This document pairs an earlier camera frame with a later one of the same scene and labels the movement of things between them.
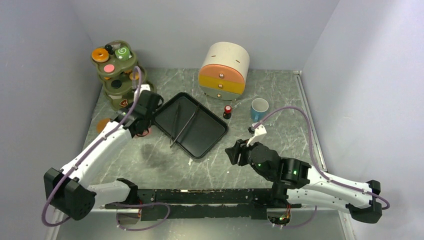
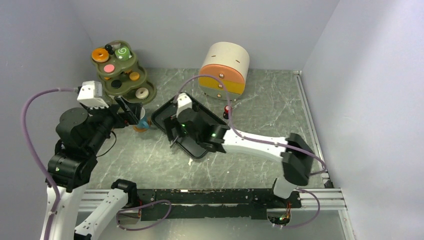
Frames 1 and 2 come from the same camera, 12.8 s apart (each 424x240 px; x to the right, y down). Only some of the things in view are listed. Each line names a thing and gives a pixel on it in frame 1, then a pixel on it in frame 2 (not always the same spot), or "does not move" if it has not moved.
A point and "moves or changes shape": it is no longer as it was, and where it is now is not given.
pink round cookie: [109, 68] does not move
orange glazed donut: [100, 55] does not move
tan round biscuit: [134, 76] does not move
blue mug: [258, 109] moves or changes shape
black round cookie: [116, 84] does not move
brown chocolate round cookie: [115, 44] does not move
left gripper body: [149, 122] → [105, 119]
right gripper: [233, 152] → [171, 123]
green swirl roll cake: [123, 53] does not move
